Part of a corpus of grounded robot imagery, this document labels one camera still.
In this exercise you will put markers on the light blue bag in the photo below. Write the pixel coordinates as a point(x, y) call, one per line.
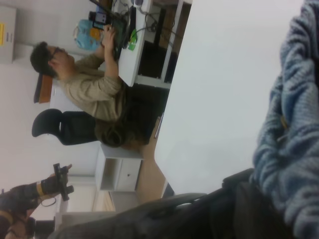
point(83, 35)

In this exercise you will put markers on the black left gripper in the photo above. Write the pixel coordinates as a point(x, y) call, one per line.
point(63, 186)

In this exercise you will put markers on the black office chair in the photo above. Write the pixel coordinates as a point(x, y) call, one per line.
point(74, 129)

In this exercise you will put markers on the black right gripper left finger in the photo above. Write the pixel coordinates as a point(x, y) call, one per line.
point(149, 221)

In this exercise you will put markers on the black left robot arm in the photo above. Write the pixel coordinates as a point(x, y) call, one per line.
point(22, 196)

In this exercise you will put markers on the white desk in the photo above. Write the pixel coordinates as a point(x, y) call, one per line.
point(129, 64)

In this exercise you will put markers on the green packet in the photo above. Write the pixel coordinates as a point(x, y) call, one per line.
point(132, 43)

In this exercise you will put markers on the black keyboard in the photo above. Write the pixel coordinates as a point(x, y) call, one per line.
point(118, 53)

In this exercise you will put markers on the seated man beige sweater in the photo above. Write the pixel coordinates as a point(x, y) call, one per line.
point(94, 92)

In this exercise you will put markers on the grey cabinet yellow label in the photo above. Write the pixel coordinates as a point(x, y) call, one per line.
point(10, 49)

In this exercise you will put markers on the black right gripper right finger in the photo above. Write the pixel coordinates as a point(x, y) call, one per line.
point(244, 214)

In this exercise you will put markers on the black and blue device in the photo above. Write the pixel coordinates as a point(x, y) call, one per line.
point(101, 18)

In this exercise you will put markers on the white drawer cabinet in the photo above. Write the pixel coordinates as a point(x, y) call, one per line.
point(127, 174)

